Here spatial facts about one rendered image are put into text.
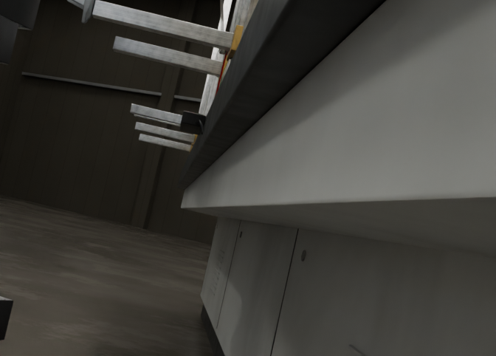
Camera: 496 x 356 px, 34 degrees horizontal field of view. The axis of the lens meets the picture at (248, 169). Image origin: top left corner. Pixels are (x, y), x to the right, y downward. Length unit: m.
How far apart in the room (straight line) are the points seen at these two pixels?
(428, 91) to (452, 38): 0.02
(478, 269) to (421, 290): 0.14
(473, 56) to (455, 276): 0.55
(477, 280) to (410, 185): 0.46
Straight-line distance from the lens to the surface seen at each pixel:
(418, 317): 0.86
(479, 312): 0.72
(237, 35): 1.54
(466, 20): 0.27
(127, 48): 1.82
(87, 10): 1.58
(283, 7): 0.46
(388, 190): 0.30
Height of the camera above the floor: 0.50
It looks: 4 degrees up
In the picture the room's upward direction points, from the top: 13 degrees clockwise
